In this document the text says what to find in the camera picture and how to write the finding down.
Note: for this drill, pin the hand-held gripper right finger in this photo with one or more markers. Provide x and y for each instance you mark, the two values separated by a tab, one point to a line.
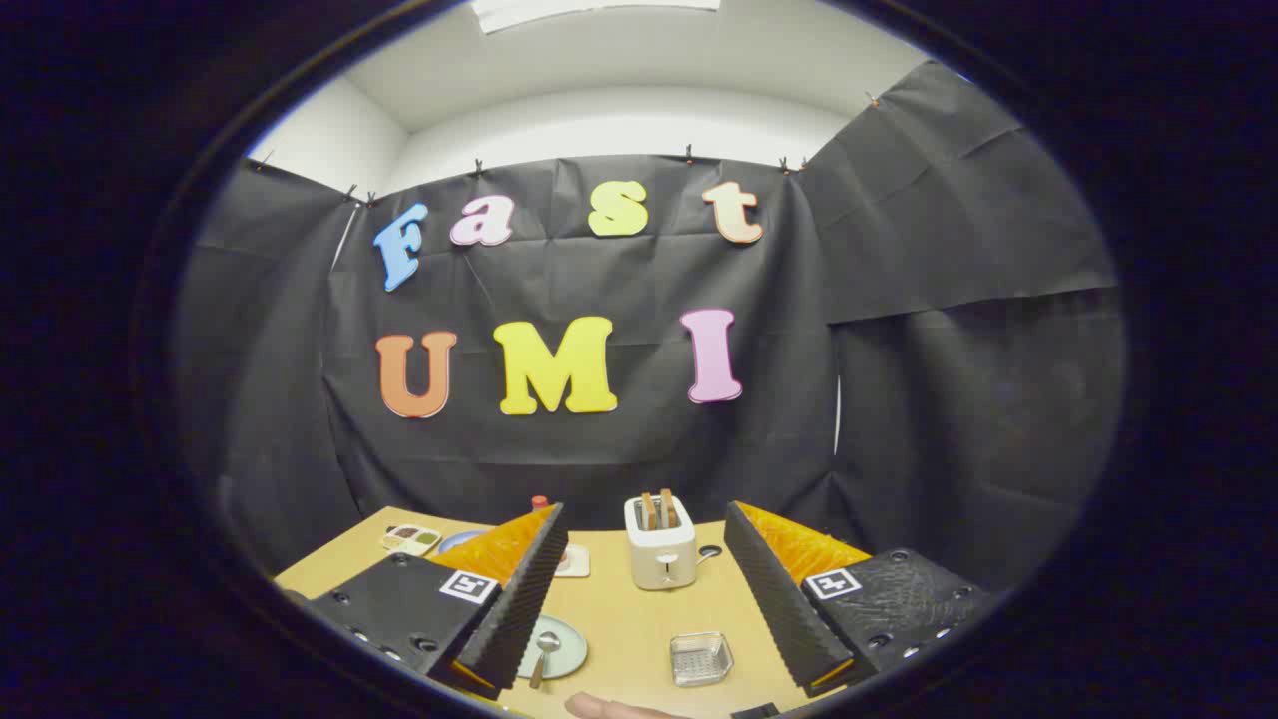
779	609

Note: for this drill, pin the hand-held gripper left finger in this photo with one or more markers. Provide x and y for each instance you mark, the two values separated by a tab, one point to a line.
519	609

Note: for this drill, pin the pale green round plate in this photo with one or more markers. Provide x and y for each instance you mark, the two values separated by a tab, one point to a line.
569	654

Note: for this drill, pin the white square coaster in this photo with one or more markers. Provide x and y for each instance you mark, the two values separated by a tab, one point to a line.
577	564

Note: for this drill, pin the blue oval plate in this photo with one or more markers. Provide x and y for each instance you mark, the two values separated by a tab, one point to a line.
461	540

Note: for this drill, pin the cream white toaster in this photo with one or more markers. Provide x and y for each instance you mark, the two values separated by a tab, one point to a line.
661	559

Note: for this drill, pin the white condiment tray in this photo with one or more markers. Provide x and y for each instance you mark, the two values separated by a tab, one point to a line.
410	539

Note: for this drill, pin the toast bread slice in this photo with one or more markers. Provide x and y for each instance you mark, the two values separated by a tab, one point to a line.
668	507
649	511

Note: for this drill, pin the black backdrop cloth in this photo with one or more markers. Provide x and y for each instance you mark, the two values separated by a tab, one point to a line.
899	399

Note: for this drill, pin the ceiling light panel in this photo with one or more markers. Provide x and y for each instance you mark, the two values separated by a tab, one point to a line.
594	10

